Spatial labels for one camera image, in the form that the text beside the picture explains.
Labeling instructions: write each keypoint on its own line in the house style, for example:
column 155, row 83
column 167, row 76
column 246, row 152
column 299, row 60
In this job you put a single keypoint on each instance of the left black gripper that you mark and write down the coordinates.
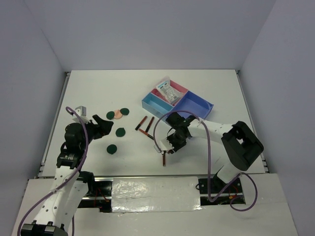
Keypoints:
column 106, row 128

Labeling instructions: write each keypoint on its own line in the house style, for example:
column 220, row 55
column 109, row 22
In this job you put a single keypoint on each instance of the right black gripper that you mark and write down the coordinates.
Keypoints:
column 176, row 147

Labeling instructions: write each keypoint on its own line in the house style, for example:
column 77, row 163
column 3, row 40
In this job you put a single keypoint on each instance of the green round puff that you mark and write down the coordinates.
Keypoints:
column 110, row 115
column 120, row 132
column 111, row 149
column 124, row 111

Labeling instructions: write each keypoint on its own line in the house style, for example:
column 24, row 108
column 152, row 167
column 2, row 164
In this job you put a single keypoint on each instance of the long red lip gloss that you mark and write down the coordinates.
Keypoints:
column 164, row 158

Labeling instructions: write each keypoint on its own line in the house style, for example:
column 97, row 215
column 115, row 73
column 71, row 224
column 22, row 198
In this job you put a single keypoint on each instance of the dark red lip gloss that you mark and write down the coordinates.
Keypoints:
column 149, row 124

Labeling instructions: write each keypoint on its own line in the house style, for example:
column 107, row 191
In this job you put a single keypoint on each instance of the red lip gloss tube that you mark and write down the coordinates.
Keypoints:
column 141, row 122

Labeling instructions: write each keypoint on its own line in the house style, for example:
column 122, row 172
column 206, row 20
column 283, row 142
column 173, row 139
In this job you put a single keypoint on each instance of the cotton pad pack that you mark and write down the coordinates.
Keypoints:
column 170, row 91

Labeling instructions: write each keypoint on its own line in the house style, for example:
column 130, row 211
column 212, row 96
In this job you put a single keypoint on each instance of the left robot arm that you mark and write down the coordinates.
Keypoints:
column 70, row 183

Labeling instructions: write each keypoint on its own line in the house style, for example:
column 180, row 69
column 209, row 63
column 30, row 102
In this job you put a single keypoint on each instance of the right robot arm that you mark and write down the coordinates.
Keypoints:
column 242, row 146

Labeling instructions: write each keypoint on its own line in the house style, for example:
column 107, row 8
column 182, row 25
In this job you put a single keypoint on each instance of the pink puff upper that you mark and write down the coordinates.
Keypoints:
column 118, row 114

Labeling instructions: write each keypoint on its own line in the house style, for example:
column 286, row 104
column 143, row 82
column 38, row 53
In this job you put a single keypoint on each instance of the green round puff top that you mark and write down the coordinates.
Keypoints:
column 124, row 111

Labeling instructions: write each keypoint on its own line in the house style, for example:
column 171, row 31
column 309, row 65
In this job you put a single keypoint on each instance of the green round puff bottom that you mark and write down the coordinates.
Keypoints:
column 111, row 149

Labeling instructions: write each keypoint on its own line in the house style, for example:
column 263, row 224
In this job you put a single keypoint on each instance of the three-compartment organizer box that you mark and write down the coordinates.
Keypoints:
column 196, row 97

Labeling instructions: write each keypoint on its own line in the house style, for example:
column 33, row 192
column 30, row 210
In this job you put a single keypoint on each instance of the silver foil tape panel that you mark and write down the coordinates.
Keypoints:
column 155, row 194

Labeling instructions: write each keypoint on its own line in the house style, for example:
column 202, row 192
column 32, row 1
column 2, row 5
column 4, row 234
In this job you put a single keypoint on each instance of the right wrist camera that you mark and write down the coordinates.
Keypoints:
column 163, row 145

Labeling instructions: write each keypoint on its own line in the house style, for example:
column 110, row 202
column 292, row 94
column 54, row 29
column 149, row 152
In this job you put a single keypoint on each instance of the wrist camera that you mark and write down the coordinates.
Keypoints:
column 81, row 112
column 163, row 145

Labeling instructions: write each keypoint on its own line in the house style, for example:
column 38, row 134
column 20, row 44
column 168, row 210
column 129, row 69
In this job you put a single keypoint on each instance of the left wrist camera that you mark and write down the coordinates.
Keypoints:
column 81, row 112

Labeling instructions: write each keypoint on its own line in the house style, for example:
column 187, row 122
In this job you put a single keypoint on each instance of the metal mounting rail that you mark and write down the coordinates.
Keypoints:
column 100, row 198

